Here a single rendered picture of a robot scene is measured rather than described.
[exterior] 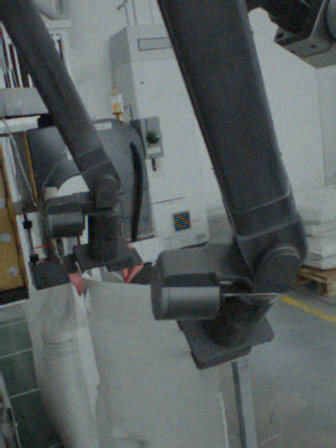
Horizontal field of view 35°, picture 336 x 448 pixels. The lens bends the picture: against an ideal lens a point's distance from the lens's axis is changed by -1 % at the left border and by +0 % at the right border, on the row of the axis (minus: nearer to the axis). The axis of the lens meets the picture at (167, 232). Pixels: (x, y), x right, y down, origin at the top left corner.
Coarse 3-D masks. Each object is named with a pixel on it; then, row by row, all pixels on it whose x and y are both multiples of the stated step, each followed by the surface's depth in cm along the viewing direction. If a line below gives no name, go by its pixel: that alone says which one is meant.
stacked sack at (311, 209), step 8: (304, 200) 373; (312, 200) 372; (320, 200) 369; (328, 200) 365; (304, 208) 362; (312, 208) 355; (320, 208) 349; (328, 208) 350; (304, 216) 360; (312, 216) 353; (320, 216) 347; (328, 216) 348; (312, 224) 357; (320, 224) 346
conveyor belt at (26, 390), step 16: (16, 320) 283; (0, 336) 263; (16, 336) 260; (0, 352) 243; (16, 352) 240; (32, 352) 238; (16, 368) 223; (32, 368) 221; (16, 384) 209; (32, 384) 207; (16, 400) 196; (32, 400) 194; (16, 416) 184; (32, 416) 183; (32, 432) 173; (48, 432) 171
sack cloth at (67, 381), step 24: (48, 288) 151; (72, 288) 133; (48, 312) 141; (72, 312) 136; (48, 336) 140; (72, 336) 141; (48, 360) 143; (72, 360) 142; (48, 384) 146; (72, 384) 144; (96, 384) 147; (48, 408) 151; (72, 408) 145; (72, 432) 146; (96, 432) 147
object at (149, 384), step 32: (96, 288) 102; (128, 288) 97; (96, 320) 82; (128, 320) 99; (96, 352) 86; (128, 352) 79; (160, 352) 75; (128, 384) 81; (160, 384) 77; (192, 384) 73; (96, 416) 103; (128, 416) 83; (160, 416) 79; (192, 416) 75; (224, 416) 67
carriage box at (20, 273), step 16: (0, 144) 103; (0, 160) 103; (0, 176) 104; (0, 192) 105; (0, 208) 105; (0, 224) 105; (16, 224) 106; (0, 240) 106; (16, 240) 107; (0, 256) 106; (16, 256) 108; (0, 272) 107; (16, 272) 108; (0, 288) 107
